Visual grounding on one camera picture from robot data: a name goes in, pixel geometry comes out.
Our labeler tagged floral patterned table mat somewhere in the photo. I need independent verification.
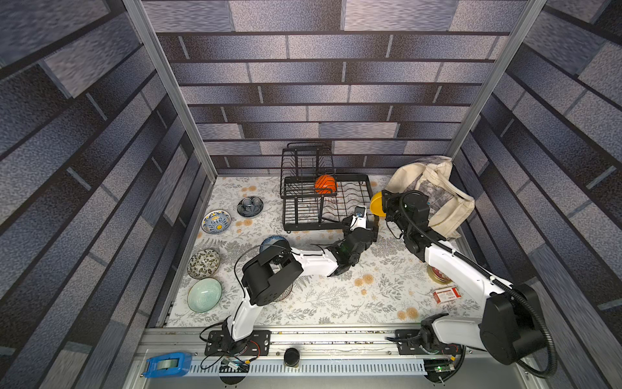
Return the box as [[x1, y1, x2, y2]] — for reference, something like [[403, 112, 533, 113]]
[[166, 177, 484, 327]]

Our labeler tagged red gold round tin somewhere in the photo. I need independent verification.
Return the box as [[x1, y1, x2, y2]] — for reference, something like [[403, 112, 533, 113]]
[[427, 266, 452, 285]]

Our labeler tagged blue floral ceramic bowl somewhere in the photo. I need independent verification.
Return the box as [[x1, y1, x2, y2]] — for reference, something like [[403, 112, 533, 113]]
[[259, 235, 291, 254]]

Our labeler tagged white lattice pattern bowl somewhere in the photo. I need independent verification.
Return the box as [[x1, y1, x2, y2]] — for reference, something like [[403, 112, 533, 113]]
[[276, 285, 293, 301]]

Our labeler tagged yellow plastic bowl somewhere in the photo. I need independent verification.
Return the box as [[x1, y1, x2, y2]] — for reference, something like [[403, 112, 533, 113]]
[[369, 192, 386, 218]]

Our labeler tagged green circuit board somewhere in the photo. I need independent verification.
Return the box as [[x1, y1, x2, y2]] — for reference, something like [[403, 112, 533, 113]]
[[424, 360, 455, 380]]

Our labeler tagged pale green ceramic bowl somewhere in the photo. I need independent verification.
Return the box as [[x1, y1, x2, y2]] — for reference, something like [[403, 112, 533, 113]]
[[187, 278, 222, 313]]

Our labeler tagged small red white box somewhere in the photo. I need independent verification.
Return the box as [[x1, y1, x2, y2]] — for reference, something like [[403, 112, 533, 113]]
[[432, 287, 462, 304]]

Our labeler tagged dark grey-blue ceramic bowl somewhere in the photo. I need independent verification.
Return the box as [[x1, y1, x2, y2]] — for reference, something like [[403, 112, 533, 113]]
[[236, 196, 264, 218]]

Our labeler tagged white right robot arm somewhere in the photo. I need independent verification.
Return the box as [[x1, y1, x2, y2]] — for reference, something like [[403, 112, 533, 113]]
[[382, 190, 559, 379]]

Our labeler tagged black round knob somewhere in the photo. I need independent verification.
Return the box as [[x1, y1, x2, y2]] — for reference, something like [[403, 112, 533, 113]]
[[283, 348, 301, 368]]

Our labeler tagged black speckled ceramic bowl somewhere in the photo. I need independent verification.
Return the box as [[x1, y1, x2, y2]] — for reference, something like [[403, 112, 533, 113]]
[[187, 249, 221, 280]]

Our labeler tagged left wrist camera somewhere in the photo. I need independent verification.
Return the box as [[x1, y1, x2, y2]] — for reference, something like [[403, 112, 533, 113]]
[[350, 206, 368, 231]]

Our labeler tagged beige canvas tote bag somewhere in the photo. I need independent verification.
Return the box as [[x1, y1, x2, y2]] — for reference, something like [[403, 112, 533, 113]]
[[385, 156, 476, 240]]

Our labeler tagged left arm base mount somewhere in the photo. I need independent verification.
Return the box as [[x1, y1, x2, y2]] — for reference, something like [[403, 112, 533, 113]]
[[204, 330, 272, 358]]

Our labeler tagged orange plastic bowl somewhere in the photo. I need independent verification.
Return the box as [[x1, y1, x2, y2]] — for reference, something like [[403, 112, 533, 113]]
[[314, 174, 338, 195]]

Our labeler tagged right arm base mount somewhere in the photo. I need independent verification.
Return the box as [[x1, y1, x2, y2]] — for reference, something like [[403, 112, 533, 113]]
[[393, 329, 463, 357]]

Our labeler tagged black wire dish rack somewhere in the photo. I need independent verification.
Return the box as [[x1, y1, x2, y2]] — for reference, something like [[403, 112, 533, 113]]
[[280, 143, 373, 233]]

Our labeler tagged white slotted cable duct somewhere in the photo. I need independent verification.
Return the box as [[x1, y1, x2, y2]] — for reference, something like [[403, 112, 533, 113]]
[[185, 359, 428, 378]]

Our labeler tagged blue tape dispenser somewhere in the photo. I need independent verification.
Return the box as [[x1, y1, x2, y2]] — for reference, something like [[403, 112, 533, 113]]
[[141, 352, 193, 379]]

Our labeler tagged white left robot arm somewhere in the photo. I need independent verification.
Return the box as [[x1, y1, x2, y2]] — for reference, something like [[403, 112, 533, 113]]
[[223, 227, 377, 344]]

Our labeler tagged blue yellow patterned bowl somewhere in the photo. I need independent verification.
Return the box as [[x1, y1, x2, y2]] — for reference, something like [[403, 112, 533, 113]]
[[201, 210, 232, 234]]

